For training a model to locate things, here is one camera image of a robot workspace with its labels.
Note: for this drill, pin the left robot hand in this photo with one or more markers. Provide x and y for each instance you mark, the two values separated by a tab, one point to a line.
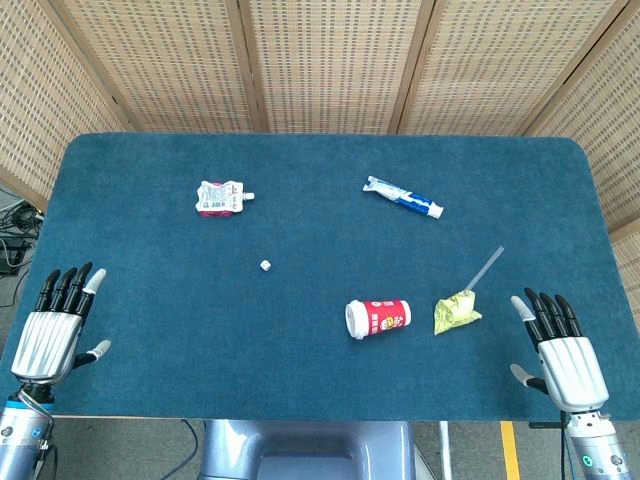
47	340

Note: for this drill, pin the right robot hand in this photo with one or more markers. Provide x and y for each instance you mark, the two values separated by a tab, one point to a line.
570	350

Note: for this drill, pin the small white die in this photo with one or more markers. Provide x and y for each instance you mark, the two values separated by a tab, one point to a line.
265	266

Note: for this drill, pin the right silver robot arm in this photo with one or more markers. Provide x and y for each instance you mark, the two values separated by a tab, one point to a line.
597	445

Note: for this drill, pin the yellow floor tape strip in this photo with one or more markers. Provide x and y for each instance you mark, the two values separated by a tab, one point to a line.
509	450

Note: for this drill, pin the clear drinking straw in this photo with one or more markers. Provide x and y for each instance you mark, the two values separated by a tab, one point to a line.
484	269

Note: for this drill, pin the yellow crumpled drink carton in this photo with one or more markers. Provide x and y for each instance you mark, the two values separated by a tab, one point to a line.
456	312

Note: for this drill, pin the white table leg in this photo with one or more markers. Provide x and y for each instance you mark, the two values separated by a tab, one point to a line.
445	450

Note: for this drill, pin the red paper cup white lid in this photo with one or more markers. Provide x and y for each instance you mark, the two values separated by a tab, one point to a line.
379	319

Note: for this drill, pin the white red spout pouch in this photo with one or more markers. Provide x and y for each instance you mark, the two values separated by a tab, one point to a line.
218	199

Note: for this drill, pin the white blue toothpaste tube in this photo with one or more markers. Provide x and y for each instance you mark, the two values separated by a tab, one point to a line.
403	196

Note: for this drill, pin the blue felt table mat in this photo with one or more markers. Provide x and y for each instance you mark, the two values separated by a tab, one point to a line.
320	240

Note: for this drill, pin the blue-grey robot torso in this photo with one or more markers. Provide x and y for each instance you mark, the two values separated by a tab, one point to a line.
307	450

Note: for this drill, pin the woven bamboo folding screen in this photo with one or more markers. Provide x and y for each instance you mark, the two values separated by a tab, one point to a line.
320	65

